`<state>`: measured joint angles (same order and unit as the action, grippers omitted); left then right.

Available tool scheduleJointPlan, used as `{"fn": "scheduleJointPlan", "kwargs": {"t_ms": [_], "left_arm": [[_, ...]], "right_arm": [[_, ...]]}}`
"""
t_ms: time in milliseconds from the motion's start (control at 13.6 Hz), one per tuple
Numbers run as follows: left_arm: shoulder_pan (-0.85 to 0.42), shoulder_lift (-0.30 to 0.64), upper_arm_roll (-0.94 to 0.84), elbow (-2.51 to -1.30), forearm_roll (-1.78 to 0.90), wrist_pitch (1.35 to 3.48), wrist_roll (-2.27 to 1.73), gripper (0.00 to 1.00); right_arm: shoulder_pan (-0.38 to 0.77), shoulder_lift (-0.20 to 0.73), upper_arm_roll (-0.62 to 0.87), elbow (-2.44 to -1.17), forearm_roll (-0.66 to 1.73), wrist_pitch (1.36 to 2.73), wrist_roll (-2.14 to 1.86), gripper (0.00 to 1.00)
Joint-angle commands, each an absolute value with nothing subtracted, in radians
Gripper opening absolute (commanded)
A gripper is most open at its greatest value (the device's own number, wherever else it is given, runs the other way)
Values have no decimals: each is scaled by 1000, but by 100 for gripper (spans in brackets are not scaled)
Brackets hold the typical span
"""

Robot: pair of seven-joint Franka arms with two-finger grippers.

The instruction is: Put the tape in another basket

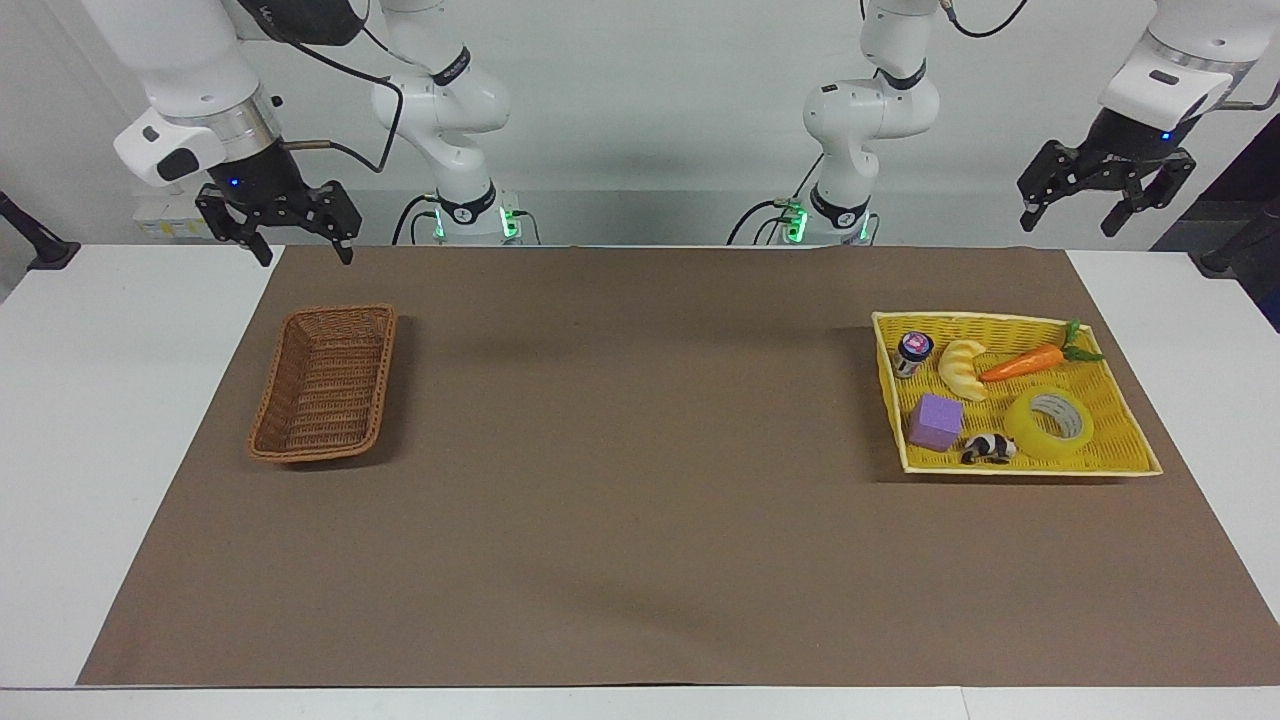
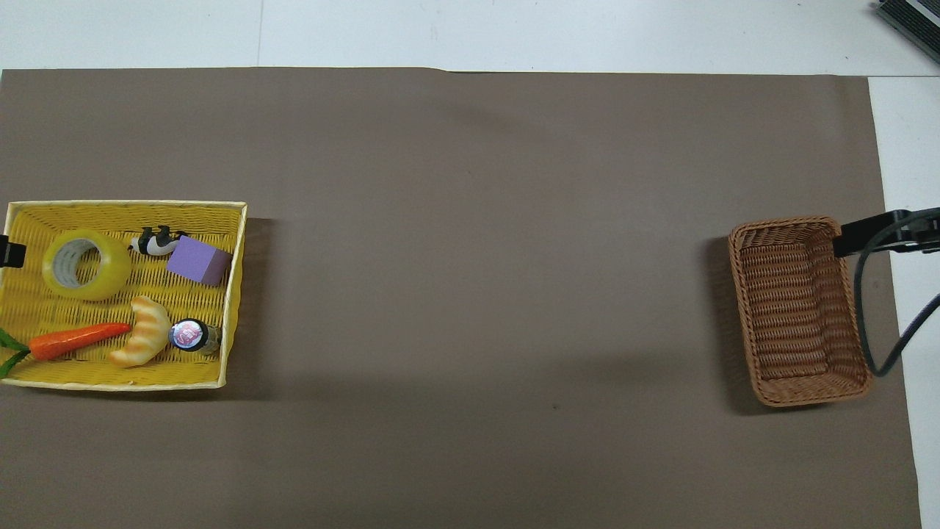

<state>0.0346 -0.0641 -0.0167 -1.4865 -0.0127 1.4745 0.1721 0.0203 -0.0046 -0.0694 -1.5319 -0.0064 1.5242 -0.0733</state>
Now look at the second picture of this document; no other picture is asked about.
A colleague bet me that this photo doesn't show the yellow woven basket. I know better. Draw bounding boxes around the yellow woven basket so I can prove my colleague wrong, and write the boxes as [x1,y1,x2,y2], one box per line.
[0,200,248,392]

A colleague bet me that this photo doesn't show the brown wicker basket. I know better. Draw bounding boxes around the brown wicker basket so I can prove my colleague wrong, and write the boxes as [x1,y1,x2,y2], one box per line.
[728,215,875,407]

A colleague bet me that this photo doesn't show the yellow clear tape roll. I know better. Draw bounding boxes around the yellow clear tape roll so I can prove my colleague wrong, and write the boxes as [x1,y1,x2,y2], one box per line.
[42,228,134,302]

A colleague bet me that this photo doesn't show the purple block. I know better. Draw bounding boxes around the purple block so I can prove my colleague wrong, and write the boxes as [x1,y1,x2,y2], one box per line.
[166,235,234,287]

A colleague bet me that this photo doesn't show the small dark bottle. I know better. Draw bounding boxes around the small dark bottle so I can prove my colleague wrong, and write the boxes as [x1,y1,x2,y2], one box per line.
[168,318,223,358]

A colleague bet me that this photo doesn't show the black and white toy animal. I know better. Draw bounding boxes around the black and white toy animal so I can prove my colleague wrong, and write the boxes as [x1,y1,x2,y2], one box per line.
[130,226,190,258]

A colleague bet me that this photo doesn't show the toy croissant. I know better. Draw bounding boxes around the toy croissant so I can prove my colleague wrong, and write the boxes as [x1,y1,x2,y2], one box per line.
[109,295,173,368]

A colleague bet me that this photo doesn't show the toy carrot with green leaves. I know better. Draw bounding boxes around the toy carrot with green leaves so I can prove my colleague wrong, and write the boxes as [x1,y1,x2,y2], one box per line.
[0,322,133,380]

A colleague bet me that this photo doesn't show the black stand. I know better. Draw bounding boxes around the black stand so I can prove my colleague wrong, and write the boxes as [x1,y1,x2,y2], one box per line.
[875,0,940,45]

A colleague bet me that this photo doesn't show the black cable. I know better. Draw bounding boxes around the black cable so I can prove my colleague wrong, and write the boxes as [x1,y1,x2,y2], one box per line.
[853,208,940,378]

